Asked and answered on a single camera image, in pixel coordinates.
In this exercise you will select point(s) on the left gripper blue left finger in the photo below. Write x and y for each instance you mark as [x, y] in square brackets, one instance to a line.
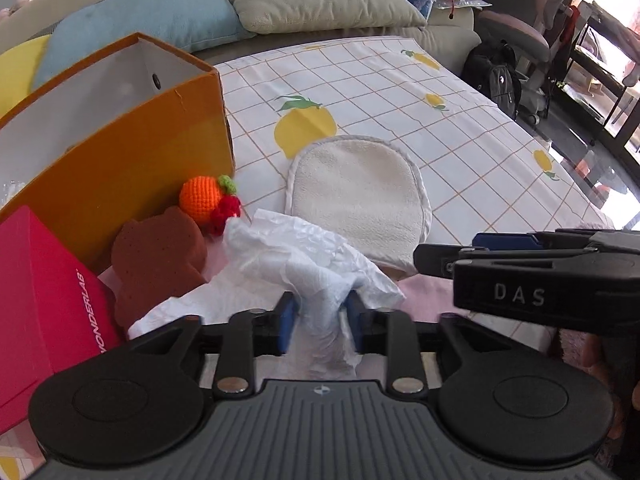
[286, 312]

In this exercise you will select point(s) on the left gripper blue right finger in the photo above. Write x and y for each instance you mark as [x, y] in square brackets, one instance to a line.
[358, 320]

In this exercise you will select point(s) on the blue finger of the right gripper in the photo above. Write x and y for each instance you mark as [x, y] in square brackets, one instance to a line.
[506, 241]

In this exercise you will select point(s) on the white tissue paper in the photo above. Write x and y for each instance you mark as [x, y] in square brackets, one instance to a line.
[275, 254]

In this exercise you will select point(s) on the round cream cloth pad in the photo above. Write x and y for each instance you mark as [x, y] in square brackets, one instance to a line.
[366, 190]

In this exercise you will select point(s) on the orange crochet fruit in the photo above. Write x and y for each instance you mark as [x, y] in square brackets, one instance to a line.
[210, 202]

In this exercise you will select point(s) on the brown bear sponge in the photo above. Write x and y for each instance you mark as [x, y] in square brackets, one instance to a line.
[154, 259]

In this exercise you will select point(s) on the person right hand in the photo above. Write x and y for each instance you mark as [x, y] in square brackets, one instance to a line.
[615, 362]

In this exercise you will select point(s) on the purple fluffy rug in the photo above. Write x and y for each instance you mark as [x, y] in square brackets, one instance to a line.
[611, 290]

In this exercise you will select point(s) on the lemon print tablecloth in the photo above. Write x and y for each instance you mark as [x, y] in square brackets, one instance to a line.
[482, 171]

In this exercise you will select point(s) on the black backpack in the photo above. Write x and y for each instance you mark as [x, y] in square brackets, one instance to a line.
[490, 70]

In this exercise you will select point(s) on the black metal shelf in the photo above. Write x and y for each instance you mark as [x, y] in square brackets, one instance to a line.
[603, 77]

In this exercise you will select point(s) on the pink office chair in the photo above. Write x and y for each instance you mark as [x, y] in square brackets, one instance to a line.
[538, 44]

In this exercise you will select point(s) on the beige sofa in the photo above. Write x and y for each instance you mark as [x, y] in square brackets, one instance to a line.
[448, 38]

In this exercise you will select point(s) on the red lidded candy box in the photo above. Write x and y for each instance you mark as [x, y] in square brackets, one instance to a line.
[55, 313]

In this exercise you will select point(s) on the orange cardboard box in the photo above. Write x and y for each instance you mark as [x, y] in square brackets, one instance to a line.
[112, 139]

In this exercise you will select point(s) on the blue pillow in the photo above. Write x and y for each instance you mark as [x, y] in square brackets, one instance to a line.
[189, 25]

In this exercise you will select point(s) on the yellow pillow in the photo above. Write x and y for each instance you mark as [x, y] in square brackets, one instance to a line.
[17, 70]

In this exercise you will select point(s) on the pink plush on sofa back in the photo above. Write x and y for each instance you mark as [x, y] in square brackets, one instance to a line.
[17, 5]

